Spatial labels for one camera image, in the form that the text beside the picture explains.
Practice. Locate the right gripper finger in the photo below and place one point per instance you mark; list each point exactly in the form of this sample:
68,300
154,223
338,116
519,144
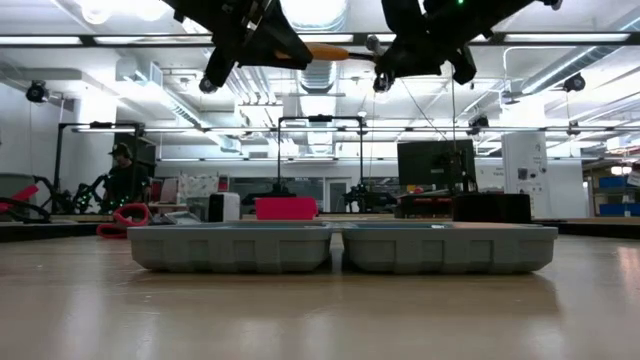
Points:
410,67

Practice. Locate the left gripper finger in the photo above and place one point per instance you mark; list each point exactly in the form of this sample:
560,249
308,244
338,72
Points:
280,50

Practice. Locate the black background robot arm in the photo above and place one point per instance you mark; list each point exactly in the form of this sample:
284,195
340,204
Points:
370,199

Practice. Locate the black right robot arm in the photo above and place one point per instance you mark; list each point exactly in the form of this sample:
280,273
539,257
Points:
550,2

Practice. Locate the black monitor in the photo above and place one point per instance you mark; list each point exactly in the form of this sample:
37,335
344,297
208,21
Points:
425,165

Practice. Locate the white pillar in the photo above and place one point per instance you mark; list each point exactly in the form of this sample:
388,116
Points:
525,170

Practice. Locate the red plastic bin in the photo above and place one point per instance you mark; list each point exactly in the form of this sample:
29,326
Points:
285,208

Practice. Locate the person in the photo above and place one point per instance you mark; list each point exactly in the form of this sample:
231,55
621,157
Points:
125,182

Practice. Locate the black work glove red cuff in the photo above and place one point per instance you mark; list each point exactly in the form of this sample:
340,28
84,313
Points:
120,220

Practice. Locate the background robot green lights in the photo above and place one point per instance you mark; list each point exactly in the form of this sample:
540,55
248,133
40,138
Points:
80,197

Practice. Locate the blue storage bins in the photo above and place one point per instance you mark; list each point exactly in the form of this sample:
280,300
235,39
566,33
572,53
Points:
620,210

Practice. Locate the grey bin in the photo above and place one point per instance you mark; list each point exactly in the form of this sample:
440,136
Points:
12,181

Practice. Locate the red plastic part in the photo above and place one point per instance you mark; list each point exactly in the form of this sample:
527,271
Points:
22,195

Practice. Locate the black ceiling camera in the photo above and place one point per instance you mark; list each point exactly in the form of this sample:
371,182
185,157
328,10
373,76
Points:
575,82
207,86
477,125
36,92
382,84

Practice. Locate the silver ventilation duct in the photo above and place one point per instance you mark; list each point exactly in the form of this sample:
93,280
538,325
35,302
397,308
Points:
317,75

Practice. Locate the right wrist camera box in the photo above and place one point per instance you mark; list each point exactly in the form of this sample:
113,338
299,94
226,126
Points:
462,67

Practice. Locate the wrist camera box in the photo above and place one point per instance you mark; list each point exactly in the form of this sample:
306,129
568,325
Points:
462,67
217,67

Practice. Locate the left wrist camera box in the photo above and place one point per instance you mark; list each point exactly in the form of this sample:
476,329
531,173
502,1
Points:
217,67

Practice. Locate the black duct tape roll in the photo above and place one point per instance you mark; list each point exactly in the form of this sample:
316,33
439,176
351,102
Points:
492,207

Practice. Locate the black aluminium rig frame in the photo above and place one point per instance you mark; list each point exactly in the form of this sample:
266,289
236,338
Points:
50,232

